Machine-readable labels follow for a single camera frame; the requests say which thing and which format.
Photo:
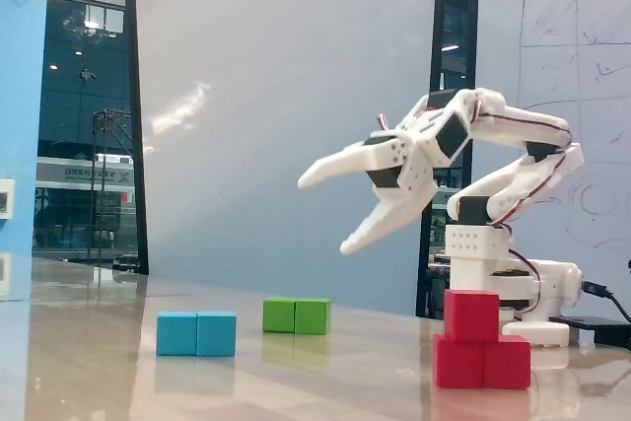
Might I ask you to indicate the long red block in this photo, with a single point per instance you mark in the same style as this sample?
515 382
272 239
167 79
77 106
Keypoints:
480 364

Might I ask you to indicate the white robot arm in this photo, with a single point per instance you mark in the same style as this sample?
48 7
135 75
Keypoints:
473 253

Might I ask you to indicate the long green block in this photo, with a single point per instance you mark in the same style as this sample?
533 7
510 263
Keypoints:
296 316

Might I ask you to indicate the black window frame post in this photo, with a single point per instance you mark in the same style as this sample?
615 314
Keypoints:
135 120

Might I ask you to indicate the flat black box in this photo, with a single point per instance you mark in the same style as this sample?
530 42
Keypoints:
599 327

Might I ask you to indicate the whiteboard with drawn grid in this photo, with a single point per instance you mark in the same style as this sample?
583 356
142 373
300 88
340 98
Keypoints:
577 46

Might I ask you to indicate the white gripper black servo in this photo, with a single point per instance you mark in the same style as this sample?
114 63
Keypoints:
405 171

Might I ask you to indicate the long blue block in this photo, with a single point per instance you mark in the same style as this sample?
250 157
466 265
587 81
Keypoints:
196 334

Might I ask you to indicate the dark scaffold tower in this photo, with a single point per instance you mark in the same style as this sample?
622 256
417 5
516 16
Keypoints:
106 184

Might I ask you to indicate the white wall socket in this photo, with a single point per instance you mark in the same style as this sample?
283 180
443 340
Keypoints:
6 198

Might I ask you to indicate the small red cube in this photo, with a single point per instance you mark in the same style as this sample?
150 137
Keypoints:
470 315

